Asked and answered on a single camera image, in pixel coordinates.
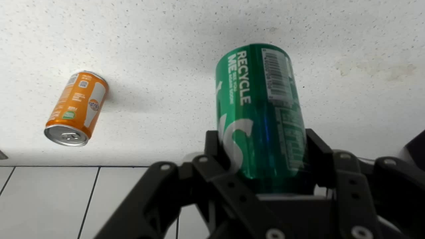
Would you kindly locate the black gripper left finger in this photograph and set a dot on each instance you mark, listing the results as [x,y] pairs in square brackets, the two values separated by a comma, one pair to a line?
[228,207]

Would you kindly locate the green soda can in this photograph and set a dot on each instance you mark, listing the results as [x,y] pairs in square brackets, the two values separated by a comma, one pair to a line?
[259,119]

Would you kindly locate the orange soda can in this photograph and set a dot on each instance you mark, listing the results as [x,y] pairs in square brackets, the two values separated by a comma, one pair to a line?
[76,114]

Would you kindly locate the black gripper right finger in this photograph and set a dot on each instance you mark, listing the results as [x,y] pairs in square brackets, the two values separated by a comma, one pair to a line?
[372,201]

